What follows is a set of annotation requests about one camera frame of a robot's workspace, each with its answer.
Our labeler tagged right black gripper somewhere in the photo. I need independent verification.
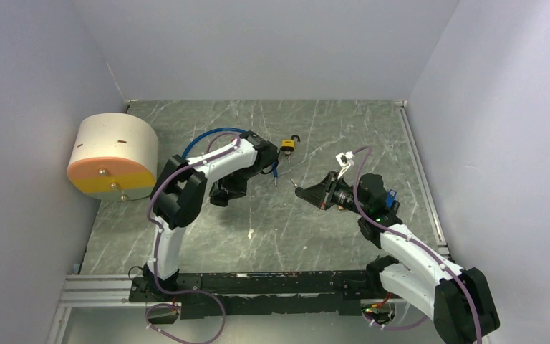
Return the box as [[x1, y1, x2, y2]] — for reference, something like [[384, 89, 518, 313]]
[[297, 171, 368, 216]]

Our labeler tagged blue cable lock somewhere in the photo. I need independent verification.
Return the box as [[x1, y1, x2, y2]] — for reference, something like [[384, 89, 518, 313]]
[[182, 127, 279, 186]]

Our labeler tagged yellow black padlock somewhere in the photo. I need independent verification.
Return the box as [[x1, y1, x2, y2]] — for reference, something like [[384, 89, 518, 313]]
[[279, 135, 301, 162]]

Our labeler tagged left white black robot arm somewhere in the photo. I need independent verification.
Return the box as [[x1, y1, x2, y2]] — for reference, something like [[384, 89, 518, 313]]
[[143, 130, 279, 301]]

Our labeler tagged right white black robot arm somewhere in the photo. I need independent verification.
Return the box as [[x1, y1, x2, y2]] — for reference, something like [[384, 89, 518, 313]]
[[294, 171, 501, 343]]

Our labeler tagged beige yellow cylinder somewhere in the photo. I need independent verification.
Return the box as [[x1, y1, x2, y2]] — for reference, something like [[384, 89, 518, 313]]
[[66, 113, 158, 201]]

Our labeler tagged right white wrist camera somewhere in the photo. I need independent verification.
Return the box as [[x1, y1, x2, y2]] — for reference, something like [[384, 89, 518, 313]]
[[335, 151, 354, 180]]

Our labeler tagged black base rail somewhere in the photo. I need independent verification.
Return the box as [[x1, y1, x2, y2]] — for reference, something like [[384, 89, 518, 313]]
[[128, 267, 396, 323]]

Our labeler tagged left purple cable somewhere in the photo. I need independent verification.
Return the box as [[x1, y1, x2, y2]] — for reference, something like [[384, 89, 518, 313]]
[[144, 132, 228, 344]]

